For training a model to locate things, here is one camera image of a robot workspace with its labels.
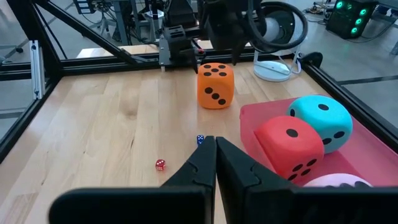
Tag black aluminium table frame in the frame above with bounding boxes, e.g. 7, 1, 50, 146
0, 0, 398, 162

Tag white desk fan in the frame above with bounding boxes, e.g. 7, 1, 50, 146
247, 1, 309, 83

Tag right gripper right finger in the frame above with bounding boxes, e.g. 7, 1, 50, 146
216, 136, 398, 224

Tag black frame clamp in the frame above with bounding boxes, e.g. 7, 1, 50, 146
300, 51, 324, 68

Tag grey metal desk leg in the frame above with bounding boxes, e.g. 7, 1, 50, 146
111, 0, 131, 47

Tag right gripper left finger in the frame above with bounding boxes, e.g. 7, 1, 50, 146
49, 136, 218, 224

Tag large red foam die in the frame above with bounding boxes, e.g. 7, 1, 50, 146
254, 115, 325, 182

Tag large teal foam die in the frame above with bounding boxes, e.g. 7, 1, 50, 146
286, 95, 354, 154

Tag silver frame bracket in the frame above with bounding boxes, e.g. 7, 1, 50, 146
29, 39, 47, 100

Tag computer tower green lights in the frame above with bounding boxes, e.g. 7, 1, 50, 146
325, 0, 379, 40

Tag large pink foam die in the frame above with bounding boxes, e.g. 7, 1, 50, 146
303, 173, 373, 188

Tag translucent pink plastic tray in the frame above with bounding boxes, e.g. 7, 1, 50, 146
239, 98, 398, 188

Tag large orange foam die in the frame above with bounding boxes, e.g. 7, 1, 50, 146
197, 62, 236, 110

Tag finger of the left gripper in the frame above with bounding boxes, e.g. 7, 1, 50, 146
230, 32, 250, 67

